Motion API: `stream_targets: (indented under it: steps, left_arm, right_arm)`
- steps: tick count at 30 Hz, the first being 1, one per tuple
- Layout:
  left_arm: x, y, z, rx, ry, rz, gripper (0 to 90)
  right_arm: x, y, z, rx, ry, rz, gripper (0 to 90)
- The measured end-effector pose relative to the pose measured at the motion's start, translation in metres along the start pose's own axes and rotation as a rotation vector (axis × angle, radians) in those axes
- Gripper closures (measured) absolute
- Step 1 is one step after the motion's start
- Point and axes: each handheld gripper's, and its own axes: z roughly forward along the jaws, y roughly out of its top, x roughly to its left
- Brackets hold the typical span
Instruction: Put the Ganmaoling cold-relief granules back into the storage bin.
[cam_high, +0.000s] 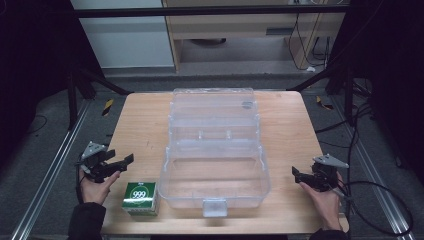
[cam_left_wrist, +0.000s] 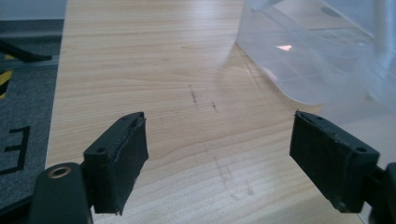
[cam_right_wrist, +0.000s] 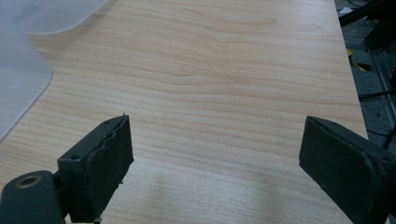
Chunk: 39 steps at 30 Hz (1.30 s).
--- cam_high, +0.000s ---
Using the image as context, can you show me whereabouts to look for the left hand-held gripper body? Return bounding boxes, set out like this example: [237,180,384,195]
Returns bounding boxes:
[77,141,129,184]

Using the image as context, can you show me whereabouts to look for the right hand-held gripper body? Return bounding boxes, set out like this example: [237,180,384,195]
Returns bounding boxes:
[302,153,350,193]

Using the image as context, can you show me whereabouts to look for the person's left hand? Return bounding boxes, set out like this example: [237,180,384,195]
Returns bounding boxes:
[78,167,122,205]

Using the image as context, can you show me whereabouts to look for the person's right hand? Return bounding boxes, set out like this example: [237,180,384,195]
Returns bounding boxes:
[298,171,343,232]

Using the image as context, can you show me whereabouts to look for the green medicine box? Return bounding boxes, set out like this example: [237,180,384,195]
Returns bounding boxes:
[121,181,161,217]

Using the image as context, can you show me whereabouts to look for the yellow black tape strip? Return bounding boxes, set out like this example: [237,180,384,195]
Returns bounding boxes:
[315,95,335,111]
[101,98,115,117]

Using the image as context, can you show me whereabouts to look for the black metal stand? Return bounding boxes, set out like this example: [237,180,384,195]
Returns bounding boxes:
[285,58,372,128]
[65,61,135,132]

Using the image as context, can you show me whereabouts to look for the clear plastic storage box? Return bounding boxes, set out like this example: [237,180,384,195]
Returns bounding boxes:
[157,87,272,219]

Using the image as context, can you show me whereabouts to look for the black curtain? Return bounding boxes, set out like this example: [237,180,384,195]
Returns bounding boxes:
[0,0,104,171]
[328,0,424,186]

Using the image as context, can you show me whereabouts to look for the white cabinet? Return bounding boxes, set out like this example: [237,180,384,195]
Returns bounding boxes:
[70,0,175,70]

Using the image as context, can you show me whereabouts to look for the light wooden desk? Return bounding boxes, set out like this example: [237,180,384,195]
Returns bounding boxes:
[161,0,346,73]

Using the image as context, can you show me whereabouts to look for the black horizontal bar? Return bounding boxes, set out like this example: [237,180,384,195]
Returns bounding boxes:
[71,5,352,19]

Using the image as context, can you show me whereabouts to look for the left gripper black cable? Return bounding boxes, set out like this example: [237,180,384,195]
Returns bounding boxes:
[75,162,86,205]

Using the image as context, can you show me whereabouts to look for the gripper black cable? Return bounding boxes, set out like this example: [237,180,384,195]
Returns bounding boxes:
[334,180,415,237]
[75,162,86,205]

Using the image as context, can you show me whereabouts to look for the aluminium floor rail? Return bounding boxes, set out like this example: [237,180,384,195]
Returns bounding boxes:
[10,99,92,240]
[329,95,417,240]

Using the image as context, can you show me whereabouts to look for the black floor cables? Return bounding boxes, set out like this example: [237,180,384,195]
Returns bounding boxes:
[314,78,379,158]

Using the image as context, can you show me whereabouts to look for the thin black floor cable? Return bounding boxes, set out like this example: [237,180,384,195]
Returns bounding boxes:
[25,114,48,135]

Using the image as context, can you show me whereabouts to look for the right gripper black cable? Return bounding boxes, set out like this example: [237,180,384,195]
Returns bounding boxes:
[334,180,415,237]

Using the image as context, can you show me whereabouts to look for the black hanging cables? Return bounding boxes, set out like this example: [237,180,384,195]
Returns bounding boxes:
[287,12,332,72]

